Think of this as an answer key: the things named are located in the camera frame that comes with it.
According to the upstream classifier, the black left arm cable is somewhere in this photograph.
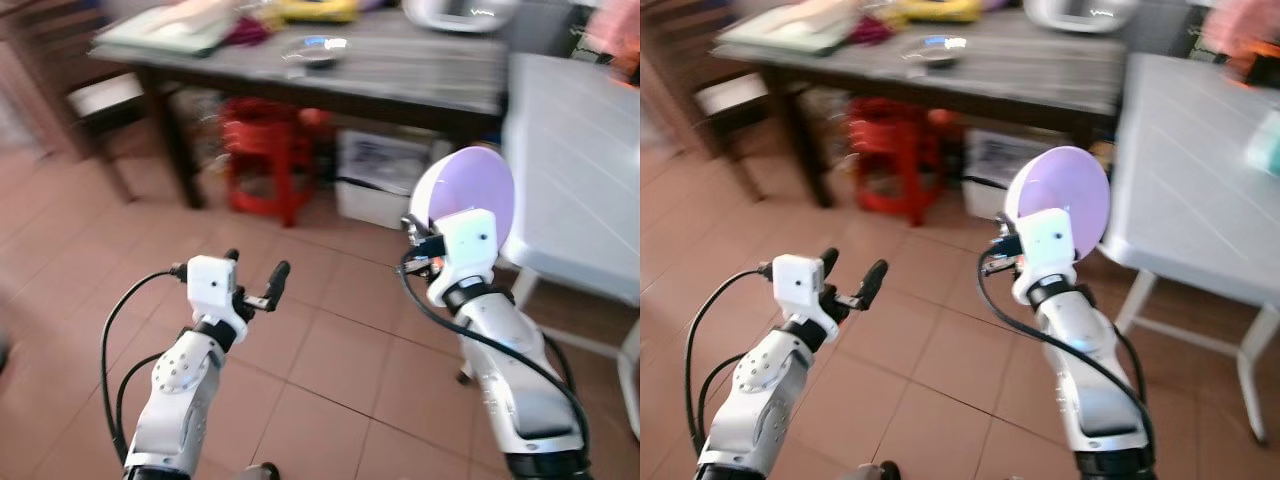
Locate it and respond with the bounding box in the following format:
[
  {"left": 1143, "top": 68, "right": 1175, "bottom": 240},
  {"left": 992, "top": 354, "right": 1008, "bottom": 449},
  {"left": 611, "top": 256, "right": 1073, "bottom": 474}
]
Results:
[
  {"left": 684, "top": 265, "right": 776, "bottom": 466},
  {"left": 100, "top": 265, "right": 191, "bottom": 466}
]

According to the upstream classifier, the teal object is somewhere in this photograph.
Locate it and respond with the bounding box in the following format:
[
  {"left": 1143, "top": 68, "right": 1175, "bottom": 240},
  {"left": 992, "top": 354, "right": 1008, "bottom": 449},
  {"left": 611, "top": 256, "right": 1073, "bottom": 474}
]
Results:
[{"left": 1245, "top": 110, "right": 1280, "bottom": 176}]

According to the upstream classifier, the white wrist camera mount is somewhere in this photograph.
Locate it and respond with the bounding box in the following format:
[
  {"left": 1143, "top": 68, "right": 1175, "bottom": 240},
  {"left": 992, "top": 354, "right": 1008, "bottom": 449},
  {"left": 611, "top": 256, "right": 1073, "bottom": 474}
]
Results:
[
  {"left": 427, "top": 209, "right": 498, "bottom": 306},
  {"left": 1010, "top": 208, "right": 1079, "bottom": 304},
  {"left": 186, "top": 256, "right": 244, "bottom": 321},
  {"left": 771, "top": 254, "right": 829, "bottom": 321}
]

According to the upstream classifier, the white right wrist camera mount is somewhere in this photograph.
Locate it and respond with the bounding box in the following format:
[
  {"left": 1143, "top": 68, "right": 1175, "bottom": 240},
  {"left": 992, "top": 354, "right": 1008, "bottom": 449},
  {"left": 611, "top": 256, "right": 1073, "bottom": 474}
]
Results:
[
  {"left": 1010, "top": 208, "right": 1079, "bottom": 304},
  {"left": 427, "top": 209, "right": 498, "bottom": 306}
]

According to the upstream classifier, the red plastic stool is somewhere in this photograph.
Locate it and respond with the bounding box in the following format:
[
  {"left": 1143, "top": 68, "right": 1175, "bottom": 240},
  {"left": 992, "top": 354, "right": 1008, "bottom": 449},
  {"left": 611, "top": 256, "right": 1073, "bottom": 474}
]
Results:
[
  {"left": 845, "top": 97, "right": 951, "bottom": 227},
  {"left": 222, "top": 97, "right": 331, "bottom": 227}
]

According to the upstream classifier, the white kitchen cooking machine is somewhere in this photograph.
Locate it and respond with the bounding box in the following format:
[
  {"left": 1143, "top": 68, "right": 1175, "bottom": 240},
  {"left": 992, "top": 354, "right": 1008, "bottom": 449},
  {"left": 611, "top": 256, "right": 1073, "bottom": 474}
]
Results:
[
  {"left": 402, "top": 0, "right": 521, "bottom": 34},
  {"left": 1022, "top": 0, "right": 1141, "bottom": 34}
]

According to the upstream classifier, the dark wooden chair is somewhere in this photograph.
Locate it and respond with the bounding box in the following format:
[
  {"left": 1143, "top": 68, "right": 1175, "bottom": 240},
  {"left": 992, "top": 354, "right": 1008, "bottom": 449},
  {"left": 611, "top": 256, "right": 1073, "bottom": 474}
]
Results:
[
  {"left": 0, "top": 0, "right": 146, "bottom": 206},
  {"left": 640, "top": 0, "right": 766, "bottom": 206}
]

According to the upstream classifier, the cream plastic container with handle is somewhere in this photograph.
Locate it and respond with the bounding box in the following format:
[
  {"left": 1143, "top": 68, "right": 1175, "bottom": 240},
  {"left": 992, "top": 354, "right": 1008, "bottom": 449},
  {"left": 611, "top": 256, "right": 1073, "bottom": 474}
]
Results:
[
  {"left": 145, "top": 0, "right": 241, "bottom": 36},
  {"left": 770, "top": 0, "right": 861, "bottom": 34}
]

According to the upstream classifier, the pale green cutting board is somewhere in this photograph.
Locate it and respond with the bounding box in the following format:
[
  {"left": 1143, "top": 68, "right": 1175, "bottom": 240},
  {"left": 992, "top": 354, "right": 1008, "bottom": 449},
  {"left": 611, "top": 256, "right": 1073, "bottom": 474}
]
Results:
[
  {"left": 715, "top": 8, "right": 856, "bottom": 56},
  {"left": 95, "top": 8, "right": 236, "bottom": 58}
]

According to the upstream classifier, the purple plastic bowl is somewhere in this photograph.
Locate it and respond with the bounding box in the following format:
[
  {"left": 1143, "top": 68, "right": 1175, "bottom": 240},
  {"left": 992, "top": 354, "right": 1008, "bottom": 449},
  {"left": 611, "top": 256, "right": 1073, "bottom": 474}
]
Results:
[
  {"left": 410, "top": 146, "right": 517, "bottom": 263},
  {"left": 1003, "top": 146, "right": 1111, "bottom": 263}
]

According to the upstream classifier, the grey wooden table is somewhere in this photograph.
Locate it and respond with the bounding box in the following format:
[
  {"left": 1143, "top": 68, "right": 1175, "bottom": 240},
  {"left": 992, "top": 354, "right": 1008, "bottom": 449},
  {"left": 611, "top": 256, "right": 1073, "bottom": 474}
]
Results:
[
  {"left": 712, "top": 0, "right": 1131, "bottom": 211},
  {"left": 90, "top": 0, "right": 511, "bottom": 211}
]

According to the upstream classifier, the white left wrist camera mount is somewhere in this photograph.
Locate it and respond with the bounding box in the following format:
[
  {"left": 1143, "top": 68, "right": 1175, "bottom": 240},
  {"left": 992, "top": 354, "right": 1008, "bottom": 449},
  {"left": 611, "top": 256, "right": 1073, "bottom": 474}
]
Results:
[
  {"left": 186, "top": 256, "right": 244, "bottom": 321},
  {"left": 771, "top": 254, "right": 829, "bottom": 321}
]

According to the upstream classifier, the white storage box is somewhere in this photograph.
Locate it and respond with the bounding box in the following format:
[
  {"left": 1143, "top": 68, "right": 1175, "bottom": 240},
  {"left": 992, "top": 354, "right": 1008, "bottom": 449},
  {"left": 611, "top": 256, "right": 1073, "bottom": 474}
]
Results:
[
  {"left": 335, "top": 130, "right": 436, "bottom": 229},
  {"left": 965, "top": 130, "right": 1036, "bottom": 221}
]

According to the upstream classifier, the wide steel bowl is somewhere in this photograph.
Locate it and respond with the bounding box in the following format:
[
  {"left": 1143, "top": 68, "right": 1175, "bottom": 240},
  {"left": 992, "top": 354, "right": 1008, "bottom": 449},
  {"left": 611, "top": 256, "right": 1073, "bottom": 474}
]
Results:
[
  {"left": 900, "top": 36, "right": 969, "bottom": 71},
  {"left": 283, "top": 36, "right": 351, "bottom": 71}
]

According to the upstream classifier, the pink orange object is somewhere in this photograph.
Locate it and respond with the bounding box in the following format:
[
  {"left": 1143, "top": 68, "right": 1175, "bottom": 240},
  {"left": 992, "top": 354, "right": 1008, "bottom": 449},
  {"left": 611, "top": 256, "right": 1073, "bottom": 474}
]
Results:
[
  {"left": 1200, "top": 0, "right": 1280, "bottom": 86},
  {"left": 585, "top": 0, "right": 641, "bottom": 86}
]

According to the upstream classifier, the yellow kitchen towel pack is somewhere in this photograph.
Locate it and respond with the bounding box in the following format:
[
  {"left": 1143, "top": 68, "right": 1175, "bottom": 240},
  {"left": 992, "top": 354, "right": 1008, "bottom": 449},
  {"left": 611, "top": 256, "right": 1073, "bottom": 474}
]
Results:
[
  {"left": 275, "top": 0, "right": 361, "bottom": 25},
  {"left": 895, "top": 0, "right": 986, "bottom": 25}
]

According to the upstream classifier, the white plastic table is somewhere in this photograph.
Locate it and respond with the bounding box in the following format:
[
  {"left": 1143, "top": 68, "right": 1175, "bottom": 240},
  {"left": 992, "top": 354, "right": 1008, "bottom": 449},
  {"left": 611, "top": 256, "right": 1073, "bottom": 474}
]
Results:
[
  {"left": 1095, "top": 52, "right": 1280, "bottom": 446},
  {"left": 500, "top": 52, "right": 641, "bottom": 441}
]

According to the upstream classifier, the maroon cloth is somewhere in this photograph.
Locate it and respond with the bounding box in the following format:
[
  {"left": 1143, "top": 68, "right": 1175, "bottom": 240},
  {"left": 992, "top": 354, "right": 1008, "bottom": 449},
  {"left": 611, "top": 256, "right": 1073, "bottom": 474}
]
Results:
[
  {"left": 848, "top": 15, "right": 896, "bottom": 46},
  {"left": 225, "top": 15, "right": 276, "bottom": 48}
]

